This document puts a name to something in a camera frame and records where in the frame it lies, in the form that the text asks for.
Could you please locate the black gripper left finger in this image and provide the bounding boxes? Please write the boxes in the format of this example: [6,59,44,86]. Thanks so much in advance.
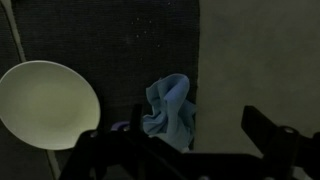
[59,103,161,180]

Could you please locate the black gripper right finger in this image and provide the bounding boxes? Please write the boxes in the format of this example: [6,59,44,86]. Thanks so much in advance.
[241,105,320,180]

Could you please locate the blue towel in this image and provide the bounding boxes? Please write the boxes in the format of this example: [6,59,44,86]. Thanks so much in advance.
[142,73,198,154]

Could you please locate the large white plate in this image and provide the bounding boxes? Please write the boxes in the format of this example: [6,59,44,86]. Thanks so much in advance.
[0,59,102,152]

